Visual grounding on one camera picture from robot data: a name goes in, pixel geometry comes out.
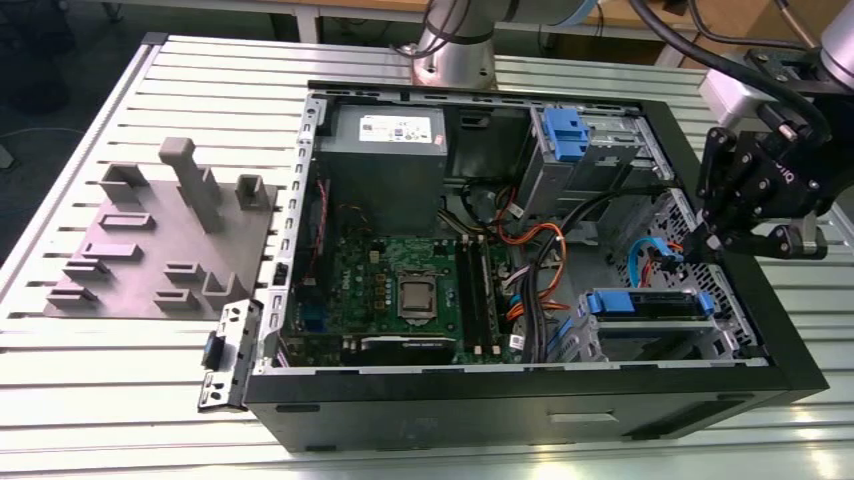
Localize black open PC case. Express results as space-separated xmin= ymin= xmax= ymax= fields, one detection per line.
xmin=242 ymin=78 xmax=829 ymax=454

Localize yellow black power wires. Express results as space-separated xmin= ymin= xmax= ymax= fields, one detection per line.
xmin=436 ymin=207 xmax=499 ymax=239

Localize CPU socket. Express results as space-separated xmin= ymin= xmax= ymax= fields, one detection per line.
xmin=393 ymin=269 xmax=442 ymax=329

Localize silver CPU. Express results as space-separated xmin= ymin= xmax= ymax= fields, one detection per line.
xmin=398 ymin=279 xmax=434 ymax=314

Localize blue data wire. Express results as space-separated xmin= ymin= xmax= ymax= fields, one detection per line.
xmin=625 ymin=235 xmax=685 ymax=290

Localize black RAM slot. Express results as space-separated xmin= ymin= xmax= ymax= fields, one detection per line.
xmin=476 ymin=234 xmax=505 ymax=354
xmin=456 ymin=234 xmax=485 ymax=354

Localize thick black gripper cable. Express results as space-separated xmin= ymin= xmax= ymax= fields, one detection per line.
xmin=625 ymin=0 xmax=835 ymax=151

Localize green motherboard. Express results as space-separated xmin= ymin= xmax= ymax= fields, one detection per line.
xmin=282 ymin=234 xmax=519 ymax=366

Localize wooden desk white frame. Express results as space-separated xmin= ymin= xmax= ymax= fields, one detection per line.
xmin=265 ymin=0 xmax=708 ymax=69

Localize black graphics card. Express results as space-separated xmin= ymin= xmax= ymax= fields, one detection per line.
xmin=338 ymin=334 xmax=458 ymax=366

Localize grey parts rack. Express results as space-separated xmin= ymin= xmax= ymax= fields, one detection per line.
xmin=42 ymin=137 xmax=281 ymax=322

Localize brown wooden cabinet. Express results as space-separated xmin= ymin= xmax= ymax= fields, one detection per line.
xmin=659 ymin=0 xmax=854 ymax=71

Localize metal card retention bracket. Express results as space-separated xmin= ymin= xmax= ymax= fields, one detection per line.
xmin=196 ymin=298 xmax=265 ymax=414

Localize metal optical drive cage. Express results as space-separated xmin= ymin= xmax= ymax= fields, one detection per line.
xmin=519 ymin=104 xmax=672 ymax=221

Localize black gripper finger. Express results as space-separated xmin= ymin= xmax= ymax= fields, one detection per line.
xmin=683 ymin=213 xmax=829 ymax=266
xmin=695 ymin=126 xmax=753 ymax=237

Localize hard disk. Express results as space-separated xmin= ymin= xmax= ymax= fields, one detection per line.
xmin=584 ymin=289 xmax=713 ymax=321

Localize grey power supply unit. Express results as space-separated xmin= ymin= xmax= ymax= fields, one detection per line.
xmin=317 ymin=103 xmax=448 ymax=236

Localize black cable bundle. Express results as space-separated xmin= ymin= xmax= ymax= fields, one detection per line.
xmin=519 ymin=182 xmax=668 ymax=364

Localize blue drive latch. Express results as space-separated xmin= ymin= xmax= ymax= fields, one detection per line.
xmin=543 ymin=107 xmax=592 ymax=162

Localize orange wire bundle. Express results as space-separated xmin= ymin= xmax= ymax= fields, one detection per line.
xmin=496 ymin=222 xmax=568 ymax=321

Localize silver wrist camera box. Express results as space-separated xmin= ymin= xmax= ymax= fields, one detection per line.
xmin=696 ymin=69 xmax=781 ymax=131

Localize metal disk bay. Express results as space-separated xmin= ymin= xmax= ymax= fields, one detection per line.
xmin=577 ymin=287 xmax=748 ymax=362

